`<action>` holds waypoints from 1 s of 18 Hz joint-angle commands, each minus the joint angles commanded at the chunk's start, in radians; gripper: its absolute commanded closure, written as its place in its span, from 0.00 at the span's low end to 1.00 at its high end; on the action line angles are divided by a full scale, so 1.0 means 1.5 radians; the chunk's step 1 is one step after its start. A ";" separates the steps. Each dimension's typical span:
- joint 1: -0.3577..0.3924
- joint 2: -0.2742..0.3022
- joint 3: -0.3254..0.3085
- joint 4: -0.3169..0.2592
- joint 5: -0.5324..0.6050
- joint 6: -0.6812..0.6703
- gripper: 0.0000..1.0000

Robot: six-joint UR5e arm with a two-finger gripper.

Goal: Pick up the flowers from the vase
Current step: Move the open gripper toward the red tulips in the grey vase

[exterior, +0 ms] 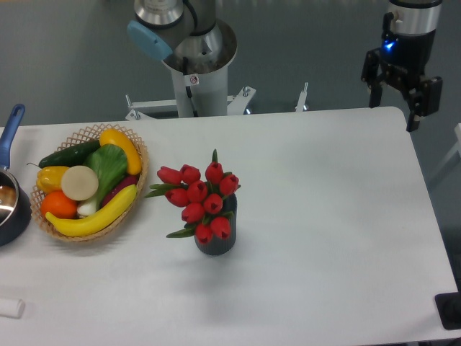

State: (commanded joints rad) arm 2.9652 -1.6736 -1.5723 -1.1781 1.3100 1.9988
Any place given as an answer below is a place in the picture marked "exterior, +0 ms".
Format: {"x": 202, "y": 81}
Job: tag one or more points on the green bok choy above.
{"x": 109, "y": 162}

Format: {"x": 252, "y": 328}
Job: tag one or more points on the yellow banana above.
{"x": 116, "y": 208}

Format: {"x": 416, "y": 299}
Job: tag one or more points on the beige round disc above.
{"x": 79, "y": 183}

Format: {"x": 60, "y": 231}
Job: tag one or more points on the dark green cucumber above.
{"x": 69, "y": 157}

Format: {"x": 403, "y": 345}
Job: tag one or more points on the yellow bell pepper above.
{"x": 49, "y": 178}

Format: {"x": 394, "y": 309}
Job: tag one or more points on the white furniture frame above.
{"x": 449, "y": 161}

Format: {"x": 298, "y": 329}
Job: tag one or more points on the woven wicker basket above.
{"x": 90, "y": 132}

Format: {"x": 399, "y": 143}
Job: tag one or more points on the orange fruit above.
{"x": 59, "y": 205}

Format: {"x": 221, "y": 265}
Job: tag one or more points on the yellow squash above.
{"x": 119, "y": 139}

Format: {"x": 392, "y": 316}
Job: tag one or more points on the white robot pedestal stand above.
{"x": 196, "y": 95}

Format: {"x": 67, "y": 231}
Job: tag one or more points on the black device at table edge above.
{"x": 448, "y": 307}

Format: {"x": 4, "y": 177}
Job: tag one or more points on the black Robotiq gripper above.
{"x": 402, "y": 59}

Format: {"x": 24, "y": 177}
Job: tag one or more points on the purple eggplant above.
{"x": 126, "y": 181}

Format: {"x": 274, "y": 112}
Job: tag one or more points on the white cylinder object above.
{"x": 11, "y": 308}

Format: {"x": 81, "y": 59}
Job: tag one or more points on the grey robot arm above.
{"x": 197, "y": 48}

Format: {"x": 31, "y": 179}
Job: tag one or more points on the dark pot with blue handle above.
{"x": 15, "y": 204}

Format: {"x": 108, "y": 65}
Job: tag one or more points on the dark grey ribbed vase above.
{"x": 218, "y": 246}

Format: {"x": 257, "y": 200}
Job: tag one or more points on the red tulip bouquet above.
{"x": 205, "y": 199}

